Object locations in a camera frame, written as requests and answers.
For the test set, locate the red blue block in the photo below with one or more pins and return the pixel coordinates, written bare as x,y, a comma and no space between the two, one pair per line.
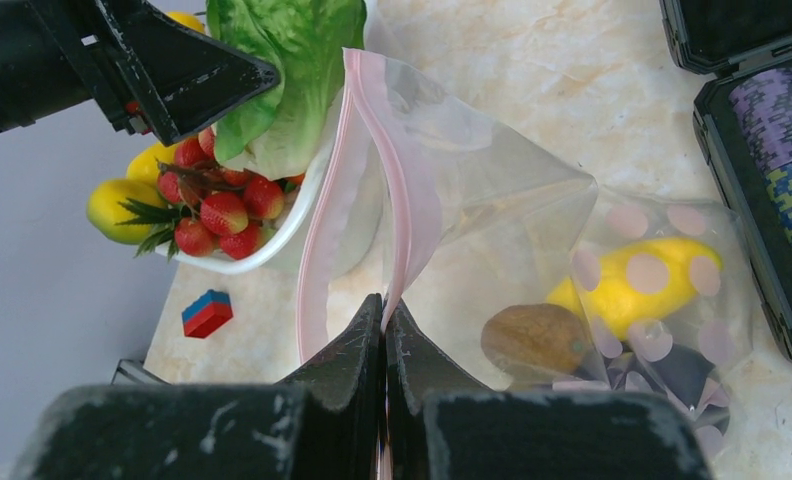
206,314

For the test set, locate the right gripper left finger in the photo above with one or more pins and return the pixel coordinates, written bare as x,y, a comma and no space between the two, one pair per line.
338,433

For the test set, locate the black poker chip case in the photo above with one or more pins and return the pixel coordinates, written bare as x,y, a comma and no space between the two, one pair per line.
743,124

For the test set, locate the yellow lemon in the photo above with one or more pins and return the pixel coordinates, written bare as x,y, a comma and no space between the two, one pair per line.
188,20

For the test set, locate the brown potato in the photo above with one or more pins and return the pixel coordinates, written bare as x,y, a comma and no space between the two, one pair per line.
535,339

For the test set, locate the green lettuce leaf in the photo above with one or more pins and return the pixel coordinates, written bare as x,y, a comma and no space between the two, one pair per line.
278,133

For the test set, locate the strawberry cluster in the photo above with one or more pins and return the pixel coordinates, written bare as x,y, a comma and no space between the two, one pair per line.
217,209

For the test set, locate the yellow banana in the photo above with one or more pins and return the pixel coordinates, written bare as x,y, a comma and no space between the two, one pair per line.
145,166

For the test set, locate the white fruit tray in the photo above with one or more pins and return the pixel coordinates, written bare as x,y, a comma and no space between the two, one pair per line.
285,245

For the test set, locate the purple eggplant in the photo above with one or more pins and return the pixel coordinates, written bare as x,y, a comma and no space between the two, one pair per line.
684,376

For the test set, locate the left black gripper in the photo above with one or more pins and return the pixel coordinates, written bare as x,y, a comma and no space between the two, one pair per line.
145,71

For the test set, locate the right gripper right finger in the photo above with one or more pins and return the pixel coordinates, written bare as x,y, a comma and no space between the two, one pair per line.
417,371

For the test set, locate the yellow mango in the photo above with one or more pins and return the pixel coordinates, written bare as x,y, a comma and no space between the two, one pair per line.
641,282

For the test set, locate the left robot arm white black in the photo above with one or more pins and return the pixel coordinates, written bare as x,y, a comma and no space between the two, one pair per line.
22,56

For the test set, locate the clear zip top bag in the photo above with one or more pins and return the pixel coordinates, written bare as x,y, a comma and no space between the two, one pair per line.
477,218

